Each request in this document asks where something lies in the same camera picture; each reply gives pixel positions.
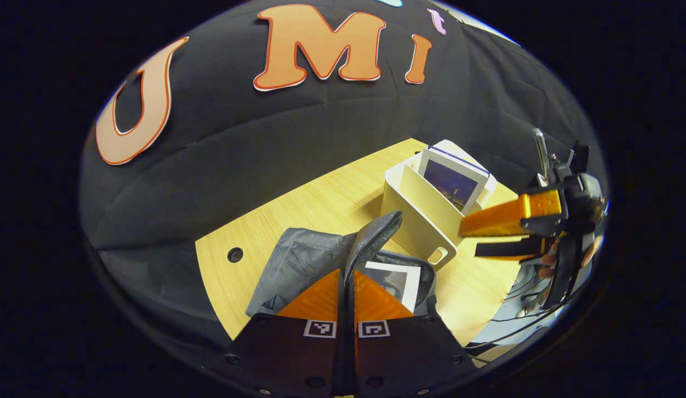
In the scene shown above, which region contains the white book blue cover picture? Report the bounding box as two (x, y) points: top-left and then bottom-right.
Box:
(418, 145), (490, 213)

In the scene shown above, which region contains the white bookshelf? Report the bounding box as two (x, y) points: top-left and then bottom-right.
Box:
(380, 139), (498, 270)

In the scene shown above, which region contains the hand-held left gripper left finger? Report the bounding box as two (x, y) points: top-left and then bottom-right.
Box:
(227, 269), (343, 396)

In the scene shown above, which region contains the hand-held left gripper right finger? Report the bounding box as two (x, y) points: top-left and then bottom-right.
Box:
(351, 269), (476, 396)

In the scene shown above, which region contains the white book grey cover picture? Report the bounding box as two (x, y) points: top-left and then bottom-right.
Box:
(365, 261), (422, 313)

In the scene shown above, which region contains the grey schoolbag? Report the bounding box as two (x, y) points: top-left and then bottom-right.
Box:
(246, 211), (438, 318)

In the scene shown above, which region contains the black cable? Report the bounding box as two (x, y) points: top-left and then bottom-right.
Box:
(467, 276), (570, 354)

